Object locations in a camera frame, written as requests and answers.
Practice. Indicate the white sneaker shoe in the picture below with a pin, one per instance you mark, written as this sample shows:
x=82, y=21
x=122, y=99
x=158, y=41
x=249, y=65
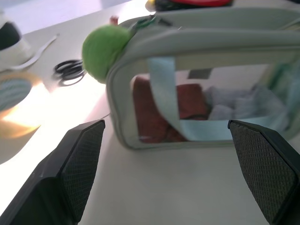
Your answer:
x=11, y=47

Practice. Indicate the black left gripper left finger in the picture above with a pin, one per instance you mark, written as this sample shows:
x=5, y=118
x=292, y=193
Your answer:
x=58, y=178

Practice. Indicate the red cloth inside pouch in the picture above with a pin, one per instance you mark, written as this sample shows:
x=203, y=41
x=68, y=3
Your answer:
x=150, y=112

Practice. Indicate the green felt ball charm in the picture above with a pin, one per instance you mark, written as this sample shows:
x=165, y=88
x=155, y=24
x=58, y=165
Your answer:
x=103, y=51

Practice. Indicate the red and black object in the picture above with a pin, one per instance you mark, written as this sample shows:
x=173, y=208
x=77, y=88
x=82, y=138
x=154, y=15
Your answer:
x=187, y=3

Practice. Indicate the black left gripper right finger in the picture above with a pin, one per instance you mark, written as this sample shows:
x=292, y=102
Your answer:
x=264, y=168

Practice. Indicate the small red object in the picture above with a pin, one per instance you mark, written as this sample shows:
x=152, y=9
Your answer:
x=114, y=20

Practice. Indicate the clear grey-trimmed pouch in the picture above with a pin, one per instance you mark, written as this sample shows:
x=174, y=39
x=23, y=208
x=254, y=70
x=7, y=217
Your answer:
x=206, y=47

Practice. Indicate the roll of clear tape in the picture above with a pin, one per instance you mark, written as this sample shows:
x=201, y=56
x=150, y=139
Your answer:
x=14, y=93

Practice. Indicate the white shoelace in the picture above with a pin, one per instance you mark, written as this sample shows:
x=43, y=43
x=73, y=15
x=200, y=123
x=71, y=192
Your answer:
x=38, y=52

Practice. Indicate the light blue cloth inside pouch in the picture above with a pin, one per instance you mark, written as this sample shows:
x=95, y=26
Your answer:
x=243, y=105

